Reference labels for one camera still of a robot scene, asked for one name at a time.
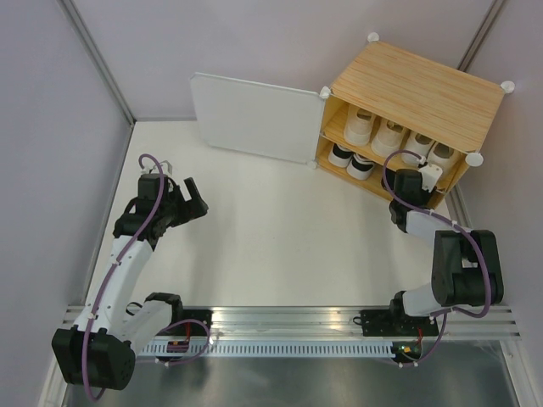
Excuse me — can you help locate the white leather sneaker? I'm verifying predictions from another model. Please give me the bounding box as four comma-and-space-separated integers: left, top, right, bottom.
400, 131, 434, 166
427, 142, 460, 171

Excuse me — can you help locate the black and white sneaker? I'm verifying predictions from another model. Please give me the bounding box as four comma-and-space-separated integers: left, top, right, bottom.
346, 153, 375, 181

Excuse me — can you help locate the beige lace sneaker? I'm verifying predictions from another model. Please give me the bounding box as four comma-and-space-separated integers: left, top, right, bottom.
344, 104, 376, 147

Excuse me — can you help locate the white translucent cabinet door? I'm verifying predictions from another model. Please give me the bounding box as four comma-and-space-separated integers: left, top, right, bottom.
190, 73, 332, 164

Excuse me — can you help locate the black canvas sneaker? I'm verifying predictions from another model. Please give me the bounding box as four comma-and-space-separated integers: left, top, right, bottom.
380, 169, 395, 191

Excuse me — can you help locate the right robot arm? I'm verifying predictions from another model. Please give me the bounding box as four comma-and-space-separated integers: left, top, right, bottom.
381, 170, 505, 335

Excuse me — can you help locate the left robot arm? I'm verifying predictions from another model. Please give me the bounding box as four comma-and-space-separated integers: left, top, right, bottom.
52, 173, 209, 390

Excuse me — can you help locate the wooden shoe cabinet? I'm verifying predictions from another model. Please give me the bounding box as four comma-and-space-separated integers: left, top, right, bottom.
316, 32, 515, 208

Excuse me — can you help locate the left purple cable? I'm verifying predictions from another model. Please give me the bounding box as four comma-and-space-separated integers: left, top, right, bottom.
82, 153, 213, 402

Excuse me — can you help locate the purple cable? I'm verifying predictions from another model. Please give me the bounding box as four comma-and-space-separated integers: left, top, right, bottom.
381, 148, 495, 319
82, 153, 213, 402

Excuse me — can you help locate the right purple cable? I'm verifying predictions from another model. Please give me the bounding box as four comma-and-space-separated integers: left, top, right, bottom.
381, 148, 495, 319

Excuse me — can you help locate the aluminium rail with cable duct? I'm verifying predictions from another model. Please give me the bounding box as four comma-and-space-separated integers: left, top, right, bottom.
52, 300, 520, 368

